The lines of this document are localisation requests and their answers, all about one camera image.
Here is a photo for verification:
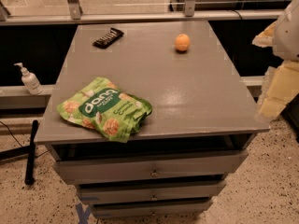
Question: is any orange fruit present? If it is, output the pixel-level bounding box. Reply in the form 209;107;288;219
175;34;190;52

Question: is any green rice chip bag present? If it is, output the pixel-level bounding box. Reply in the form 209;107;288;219
56;77;152;143

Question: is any grey drawer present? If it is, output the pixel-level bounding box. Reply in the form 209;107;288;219
92;198;212;219
53;150;248;185
77;181;226;204

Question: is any black chocolate bar wrapper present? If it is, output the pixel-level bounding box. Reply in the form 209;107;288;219
93;28;124;49

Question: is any grey drawer cabinet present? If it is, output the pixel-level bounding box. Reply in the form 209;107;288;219
35;20;271;220

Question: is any black stand leg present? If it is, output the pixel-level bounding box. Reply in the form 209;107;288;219
0;120;38;185

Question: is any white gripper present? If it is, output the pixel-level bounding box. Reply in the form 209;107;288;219
252;0;299;119

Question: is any bottom grey drawer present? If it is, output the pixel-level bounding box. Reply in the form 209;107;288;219
92;198;212;219

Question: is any top grey drawer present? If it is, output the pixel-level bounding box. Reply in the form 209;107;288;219
53;150;248;185

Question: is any white pump sanitizer bottle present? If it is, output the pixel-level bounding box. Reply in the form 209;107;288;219
15;63;43;95

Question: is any middle grey drawer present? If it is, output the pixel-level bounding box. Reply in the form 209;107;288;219
77;181;226;204

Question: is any grey metal railing frame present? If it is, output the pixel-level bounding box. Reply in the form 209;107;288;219
0;0;292;25

